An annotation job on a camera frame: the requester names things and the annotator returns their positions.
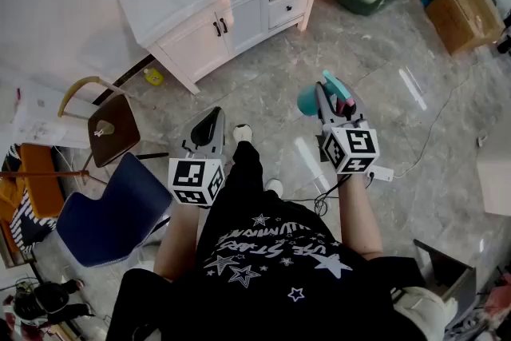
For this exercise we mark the grey open box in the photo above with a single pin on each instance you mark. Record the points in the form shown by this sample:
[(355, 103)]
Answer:
[(451, 275)]

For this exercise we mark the white rectangular fixture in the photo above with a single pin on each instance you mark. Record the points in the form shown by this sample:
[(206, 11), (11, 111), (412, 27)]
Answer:
[(495, 179)]

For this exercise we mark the black tangled equipment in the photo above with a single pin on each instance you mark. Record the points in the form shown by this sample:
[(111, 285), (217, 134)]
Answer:
[(48, 301)]

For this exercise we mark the large cardboard box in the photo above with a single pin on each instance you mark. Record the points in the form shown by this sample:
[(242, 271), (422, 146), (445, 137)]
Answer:
[(463, 18)]

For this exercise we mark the white power strip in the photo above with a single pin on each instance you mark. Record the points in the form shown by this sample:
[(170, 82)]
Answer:
[(381, 173)]

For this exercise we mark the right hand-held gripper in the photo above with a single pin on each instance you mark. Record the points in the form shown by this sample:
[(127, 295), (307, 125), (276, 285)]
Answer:
[(351, 149)]

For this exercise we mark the person's black trousers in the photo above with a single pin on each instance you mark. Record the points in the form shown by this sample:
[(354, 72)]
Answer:
[(247, 167)]

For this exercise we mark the blue upholstered chair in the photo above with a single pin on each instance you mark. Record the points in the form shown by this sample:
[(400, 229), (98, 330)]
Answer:
[(112, 219)]

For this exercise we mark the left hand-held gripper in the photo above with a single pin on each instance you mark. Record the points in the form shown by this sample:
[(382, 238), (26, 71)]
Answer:
[(191, 179)]

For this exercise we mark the brown wooden rod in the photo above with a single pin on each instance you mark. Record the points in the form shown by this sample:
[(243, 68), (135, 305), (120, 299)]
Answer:
[(44, 173)]

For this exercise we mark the small cream plastic item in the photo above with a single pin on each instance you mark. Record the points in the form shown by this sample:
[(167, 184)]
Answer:
[(104, 128)]

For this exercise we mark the brown wooden chair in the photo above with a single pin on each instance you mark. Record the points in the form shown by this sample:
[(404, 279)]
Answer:
[(116, 132)]

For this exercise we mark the person's black star-print shirt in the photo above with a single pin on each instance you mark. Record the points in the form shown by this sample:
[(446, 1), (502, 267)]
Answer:
[(259, 291)]

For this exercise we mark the teal spray bottle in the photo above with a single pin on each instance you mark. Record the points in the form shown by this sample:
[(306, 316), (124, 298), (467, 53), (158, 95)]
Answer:
[(307, 100)]

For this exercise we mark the beige shoulder bag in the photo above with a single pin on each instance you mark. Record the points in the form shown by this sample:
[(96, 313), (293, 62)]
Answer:
[(423, 311)]

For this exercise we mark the person's left forearm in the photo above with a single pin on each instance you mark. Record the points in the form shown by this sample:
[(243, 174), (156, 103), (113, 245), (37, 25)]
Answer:
[(175, 239)]

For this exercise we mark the striped black white cloth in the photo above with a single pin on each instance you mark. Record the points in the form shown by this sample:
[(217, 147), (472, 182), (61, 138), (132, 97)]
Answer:
[(28, 223)]

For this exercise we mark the person's white shoe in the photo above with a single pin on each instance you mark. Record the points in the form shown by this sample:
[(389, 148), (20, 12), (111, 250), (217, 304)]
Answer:
[(242, 132), (274, 187)]

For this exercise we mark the small yellow bottle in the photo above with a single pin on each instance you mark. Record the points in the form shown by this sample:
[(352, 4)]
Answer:
[(153, 76)]

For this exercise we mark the person's right forearm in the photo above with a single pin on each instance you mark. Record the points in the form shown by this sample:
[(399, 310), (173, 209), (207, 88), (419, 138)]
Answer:
[(359, 219)]

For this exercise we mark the low white cabinet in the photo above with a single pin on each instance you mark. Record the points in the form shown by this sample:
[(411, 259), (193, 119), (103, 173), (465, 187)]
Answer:
[(48, 120)]

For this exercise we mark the white vanity drawer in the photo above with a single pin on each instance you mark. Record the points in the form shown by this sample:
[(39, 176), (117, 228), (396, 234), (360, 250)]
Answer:
[(287, 10)]

